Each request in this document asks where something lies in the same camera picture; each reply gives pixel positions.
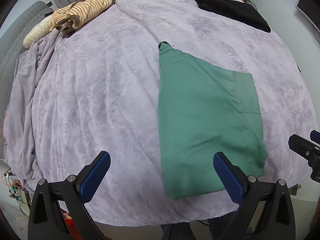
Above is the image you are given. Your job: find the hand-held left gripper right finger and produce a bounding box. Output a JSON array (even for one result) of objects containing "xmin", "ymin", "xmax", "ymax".
[{"xmin": 213, "ymin": 151, "xmax": 297, "ymax": 240}]

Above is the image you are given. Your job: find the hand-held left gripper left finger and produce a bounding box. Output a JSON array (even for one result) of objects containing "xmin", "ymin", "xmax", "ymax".
[{"xmin": 27, "ymin": 150, "xmax": 111, "ymax": 240}]

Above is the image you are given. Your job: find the green work jacket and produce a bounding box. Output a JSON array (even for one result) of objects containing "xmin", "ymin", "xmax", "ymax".
[{"xmin": 157, "ymin": 41, "xmax": 268, "ymax": 201}]

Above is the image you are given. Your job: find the red box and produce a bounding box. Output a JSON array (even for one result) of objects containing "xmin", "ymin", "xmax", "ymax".
[{"xmin": 61, "ymin": 211, "xmax": 75, "ymax": 233}]

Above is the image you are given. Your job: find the purple fleece blanket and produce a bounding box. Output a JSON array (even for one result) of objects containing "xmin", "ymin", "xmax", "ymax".
[{"xmin": 4, "ymin": 0, "xmax": 317, "ymax": 227}]

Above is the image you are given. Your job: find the flat monitor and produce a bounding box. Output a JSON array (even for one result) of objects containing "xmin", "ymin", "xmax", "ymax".
[{"xmin": 296, "ymin": 0, "xmax": 320, "ymax": 32}]

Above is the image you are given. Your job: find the black folded garment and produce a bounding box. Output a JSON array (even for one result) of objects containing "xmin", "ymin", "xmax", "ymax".
[{"xmin": 194, "ymin": 0, "xmax": 272, "ymax": 33}]

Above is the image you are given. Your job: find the cream pillow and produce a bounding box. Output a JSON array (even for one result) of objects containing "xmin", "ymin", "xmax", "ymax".
[{"xmin": 23, "ymin": 17, "xmax": 54, "ymax": 48}]

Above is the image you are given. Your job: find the beige striped cloth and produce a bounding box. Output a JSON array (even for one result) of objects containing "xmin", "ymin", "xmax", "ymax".
[{"xmin": 50, "ymin": 0, "xmax": 122, "ymax": 38}]

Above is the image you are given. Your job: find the wired circuit board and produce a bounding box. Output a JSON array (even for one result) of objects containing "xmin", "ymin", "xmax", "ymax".
[{"xmin": 4, "ymin": 170, "xmax": 28, "ymax": 205}]

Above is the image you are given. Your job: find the black cable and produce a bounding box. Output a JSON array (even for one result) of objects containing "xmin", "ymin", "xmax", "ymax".
[{"xmin": 311, "ymin": 22, "xmax": 320, "ymax": 48}]

